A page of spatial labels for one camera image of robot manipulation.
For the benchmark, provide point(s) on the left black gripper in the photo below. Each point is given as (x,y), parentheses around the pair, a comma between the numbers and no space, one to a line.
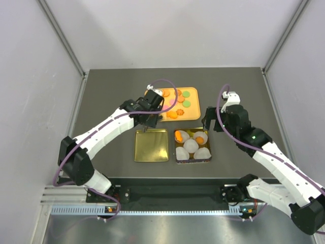
(153,123)

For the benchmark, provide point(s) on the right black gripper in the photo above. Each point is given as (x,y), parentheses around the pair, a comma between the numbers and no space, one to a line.
(210,114)

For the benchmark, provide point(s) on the chocolate chip cookie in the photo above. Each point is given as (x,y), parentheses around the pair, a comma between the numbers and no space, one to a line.
(200,140)

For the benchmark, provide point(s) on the fish shaped cookie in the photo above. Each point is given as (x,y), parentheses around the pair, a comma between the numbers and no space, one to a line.
(172,114)
(178,136)

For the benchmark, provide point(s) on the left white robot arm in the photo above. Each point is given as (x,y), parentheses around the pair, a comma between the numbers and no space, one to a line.
(76,154)

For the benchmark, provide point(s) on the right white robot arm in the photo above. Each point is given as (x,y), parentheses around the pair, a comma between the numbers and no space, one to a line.
(302,199)

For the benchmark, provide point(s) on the pink cookie lower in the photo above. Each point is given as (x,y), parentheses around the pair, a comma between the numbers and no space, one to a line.
(165,107)

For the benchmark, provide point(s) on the top right paper cup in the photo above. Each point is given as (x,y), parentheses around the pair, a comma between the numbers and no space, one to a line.
(201,134)

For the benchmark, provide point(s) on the orange plastic tray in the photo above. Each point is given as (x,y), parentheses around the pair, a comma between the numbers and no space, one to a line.
(191,113)

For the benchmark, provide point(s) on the gold cookie tin box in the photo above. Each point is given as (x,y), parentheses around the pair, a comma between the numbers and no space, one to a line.
(191,160)

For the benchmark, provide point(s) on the center paper cup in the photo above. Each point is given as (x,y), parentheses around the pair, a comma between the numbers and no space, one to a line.
(191,146)

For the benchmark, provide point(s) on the orange swirl cookie upper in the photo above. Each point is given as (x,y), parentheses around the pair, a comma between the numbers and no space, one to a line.
(178,92)

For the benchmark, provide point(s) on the orange swirl cookie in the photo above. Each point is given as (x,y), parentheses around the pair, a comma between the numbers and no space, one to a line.
(180,112)
(178,92)

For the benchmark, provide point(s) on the orange shell cookie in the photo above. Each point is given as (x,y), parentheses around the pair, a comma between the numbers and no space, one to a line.
(180,99)

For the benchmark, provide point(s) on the bottom right paper cup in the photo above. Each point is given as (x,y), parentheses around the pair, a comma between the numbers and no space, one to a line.
(202,154)

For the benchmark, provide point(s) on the orange swirl cookie lower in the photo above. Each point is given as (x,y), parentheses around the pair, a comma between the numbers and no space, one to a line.
(180,112)

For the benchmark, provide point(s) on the green cookie lower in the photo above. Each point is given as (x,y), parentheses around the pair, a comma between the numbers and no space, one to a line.
(186,103)

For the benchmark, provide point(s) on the green cookie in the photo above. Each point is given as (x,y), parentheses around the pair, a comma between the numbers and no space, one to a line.
(186,103)
(186,94)

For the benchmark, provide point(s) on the green cookie upper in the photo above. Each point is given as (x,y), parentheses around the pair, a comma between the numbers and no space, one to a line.
(186,94)

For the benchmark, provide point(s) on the bottom left paper cup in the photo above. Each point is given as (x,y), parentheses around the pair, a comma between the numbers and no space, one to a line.
(182,154)

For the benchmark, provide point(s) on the gold tin lid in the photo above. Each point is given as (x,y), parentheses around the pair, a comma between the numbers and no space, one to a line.
(151,146)

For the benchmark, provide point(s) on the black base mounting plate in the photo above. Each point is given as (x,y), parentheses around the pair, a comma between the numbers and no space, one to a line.
(177,193)

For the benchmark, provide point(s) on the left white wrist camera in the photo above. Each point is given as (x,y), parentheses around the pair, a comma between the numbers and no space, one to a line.
(157,91)

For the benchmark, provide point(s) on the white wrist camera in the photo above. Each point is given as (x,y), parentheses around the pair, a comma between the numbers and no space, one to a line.
(157,91)
(230,98)

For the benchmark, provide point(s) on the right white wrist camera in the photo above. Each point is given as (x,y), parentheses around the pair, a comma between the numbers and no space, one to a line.
(230,98)

